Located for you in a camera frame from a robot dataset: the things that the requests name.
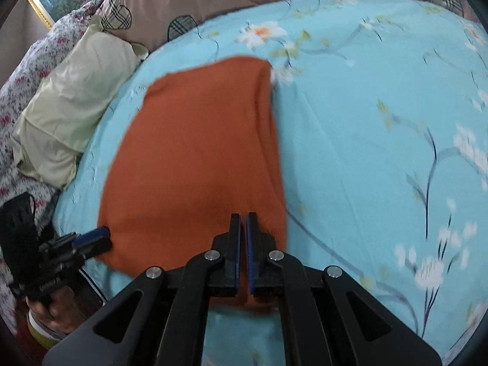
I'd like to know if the person's left hand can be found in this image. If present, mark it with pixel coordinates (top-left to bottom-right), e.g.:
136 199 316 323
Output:
26 286 82 334

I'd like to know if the orange knit sweater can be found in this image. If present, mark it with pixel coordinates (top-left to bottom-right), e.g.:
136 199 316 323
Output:
97 56 288 317

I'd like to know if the white red floral blanket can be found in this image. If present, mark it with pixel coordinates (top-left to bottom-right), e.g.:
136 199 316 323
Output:
0 0 111 332

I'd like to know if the blue floral bed sheet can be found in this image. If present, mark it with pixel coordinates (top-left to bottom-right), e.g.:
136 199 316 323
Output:
51 0 488 359

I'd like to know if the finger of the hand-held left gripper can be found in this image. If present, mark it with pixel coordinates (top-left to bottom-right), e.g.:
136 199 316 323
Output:
70 227 111 248
76 239 113 262

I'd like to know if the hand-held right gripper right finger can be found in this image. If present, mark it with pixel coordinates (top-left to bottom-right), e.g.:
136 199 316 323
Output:
245 212 443 366

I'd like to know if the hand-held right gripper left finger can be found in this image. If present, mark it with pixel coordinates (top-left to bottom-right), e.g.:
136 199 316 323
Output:
42 213 242 366

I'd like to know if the cream pillow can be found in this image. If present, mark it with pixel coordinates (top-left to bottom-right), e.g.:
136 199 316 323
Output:
11 23 149 191

